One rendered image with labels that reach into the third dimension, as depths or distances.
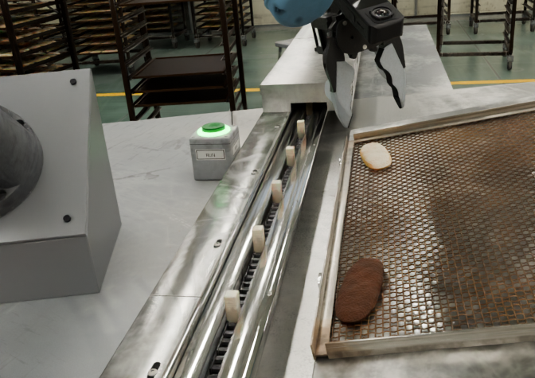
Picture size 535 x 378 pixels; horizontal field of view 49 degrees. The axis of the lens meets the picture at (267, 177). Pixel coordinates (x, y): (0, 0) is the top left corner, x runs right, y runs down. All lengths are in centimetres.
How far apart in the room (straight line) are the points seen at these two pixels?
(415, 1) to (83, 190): 716
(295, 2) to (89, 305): 41
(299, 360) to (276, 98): 70
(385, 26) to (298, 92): 50
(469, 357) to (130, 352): 29
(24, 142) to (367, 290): 42
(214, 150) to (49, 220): 35
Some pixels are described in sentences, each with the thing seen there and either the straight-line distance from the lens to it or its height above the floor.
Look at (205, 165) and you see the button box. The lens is 99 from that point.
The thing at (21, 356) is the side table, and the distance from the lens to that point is 68.
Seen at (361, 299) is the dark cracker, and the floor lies 90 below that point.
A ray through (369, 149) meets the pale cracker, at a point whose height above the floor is 91.
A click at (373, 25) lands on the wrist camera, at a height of 109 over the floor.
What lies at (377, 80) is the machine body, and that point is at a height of 82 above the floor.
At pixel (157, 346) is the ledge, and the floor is 86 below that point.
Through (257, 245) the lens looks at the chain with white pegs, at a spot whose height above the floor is 85.
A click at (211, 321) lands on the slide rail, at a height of 85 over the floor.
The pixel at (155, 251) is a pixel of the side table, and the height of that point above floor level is 82.
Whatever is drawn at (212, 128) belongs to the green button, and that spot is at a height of 91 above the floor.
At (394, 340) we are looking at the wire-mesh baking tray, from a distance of 48.
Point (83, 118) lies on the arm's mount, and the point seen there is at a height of 100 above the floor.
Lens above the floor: 120
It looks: 23 degrees down
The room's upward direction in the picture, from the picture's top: 5 degrees counter-clockwise
